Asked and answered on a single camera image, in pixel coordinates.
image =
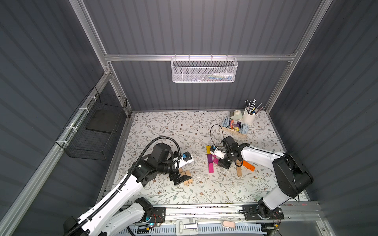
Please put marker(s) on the orange block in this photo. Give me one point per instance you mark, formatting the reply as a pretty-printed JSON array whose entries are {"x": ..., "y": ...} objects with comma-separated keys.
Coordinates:
[{"x": 248, "y": 166}]

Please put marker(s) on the natural wood block pair upper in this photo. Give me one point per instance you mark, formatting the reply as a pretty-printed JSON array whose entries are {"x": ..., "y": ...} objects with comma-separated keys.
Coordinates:
[{"x": 184, "y": 173}]

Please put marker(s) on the pink eraser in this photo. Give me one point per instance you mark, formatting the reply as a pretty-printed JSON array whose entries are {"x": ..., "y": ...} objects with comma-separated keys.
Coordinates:
[{"x": 228, "y": 224}]

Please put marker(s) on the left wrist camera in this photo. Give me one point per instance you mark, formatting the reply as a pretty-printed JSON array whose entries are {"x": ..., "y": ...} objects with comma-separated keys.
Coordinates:
[{"x": 186, "y": 158}]

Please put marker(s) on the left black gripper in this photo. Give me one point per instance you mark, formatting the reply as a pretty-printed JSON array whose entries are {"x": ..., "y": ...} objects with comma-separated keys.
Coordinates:
[{"x": 174, "y": 170}]

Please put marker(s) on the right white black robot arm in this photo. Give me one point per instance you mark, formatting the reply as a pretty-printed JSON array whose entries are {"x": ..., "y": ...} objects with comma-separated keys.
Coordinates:
[{"x": 291, "y": 174}]

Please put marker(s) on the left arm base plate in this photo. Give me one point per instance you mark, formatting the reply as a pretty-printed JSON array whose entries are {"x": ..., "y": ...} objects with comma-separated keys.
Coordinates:
[{"x": 156, "y": 216}]

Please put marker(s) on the black wire side basket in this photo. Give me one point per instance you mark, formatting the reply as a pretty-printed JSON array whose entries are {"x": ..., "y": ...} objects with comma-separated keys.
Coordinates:
[{"x": 97, "y": 127}]

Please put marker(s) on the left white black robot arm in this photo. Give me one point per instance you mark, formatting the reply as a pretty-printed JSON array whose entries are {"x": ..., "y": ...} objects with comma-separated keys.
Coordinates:
[{"x": 105, "y": 218}]

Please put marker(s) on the white wire wall basket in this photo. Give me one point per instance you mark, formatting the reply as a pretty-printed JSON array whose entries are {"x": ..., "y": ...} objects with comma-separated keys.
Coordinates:
[{"x": 203, "y": 69}]

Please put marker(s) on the purple block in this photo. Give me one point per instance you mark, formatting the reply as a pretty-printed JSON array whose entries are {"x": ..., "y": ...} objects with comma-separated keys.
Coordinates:
[{"x": 209, "y": 158}]

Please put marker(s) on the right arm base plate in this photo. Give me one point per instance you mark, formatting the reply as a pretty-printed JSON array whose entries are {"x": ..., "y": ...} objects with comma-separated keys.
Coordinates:
[{"x": 260, "y": 212}]

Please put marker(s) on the natural wood block pair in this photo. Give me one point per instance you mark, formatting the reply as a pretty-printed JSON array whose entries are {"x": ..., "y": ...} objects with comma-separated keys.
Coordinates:
[
  {"x": 188, "y": 180},
  {"x": 184, "y": 173}
]

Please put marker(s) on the white pen cup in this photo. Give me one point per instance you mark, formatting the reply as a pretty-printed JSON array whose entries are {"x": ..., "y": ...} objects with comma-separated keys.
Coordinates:
[{"x": 248, "y": 118}]

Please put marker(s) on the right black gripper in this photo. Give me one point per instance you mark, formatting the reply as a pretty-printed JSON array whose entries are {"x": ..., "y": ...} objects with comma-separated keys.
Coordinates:
[{"x": 231, "y": 152}]

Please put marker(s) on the white tape roll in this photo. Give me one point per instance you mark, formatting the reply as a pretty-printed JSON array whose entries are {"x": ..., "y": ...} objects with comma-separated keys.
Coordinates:
[{"x": 237, "y": 115}]

